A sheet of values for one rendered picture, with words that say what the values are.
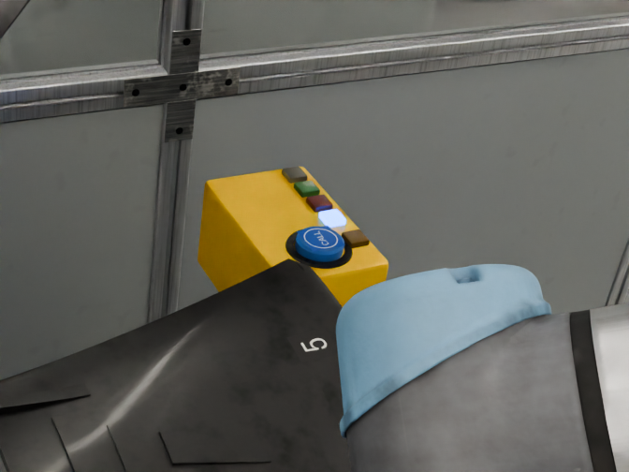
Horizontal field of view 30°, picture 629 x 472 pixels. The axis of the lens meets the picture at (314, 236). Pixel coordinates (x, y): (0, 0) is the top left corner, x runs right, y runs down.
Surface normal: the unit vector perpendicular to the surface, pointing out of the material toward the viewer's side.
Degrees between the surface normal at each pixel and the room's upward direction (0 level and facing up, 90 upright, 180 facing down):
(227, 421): 13
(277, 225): 0
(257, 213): 0
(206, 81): 90
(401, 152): 90
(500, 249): 90
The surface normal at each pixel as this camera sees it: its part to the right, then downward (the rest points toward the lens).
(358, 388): -0.84, -0.04
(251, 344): 0.26, -0.71
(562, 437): -0.27, -0.07
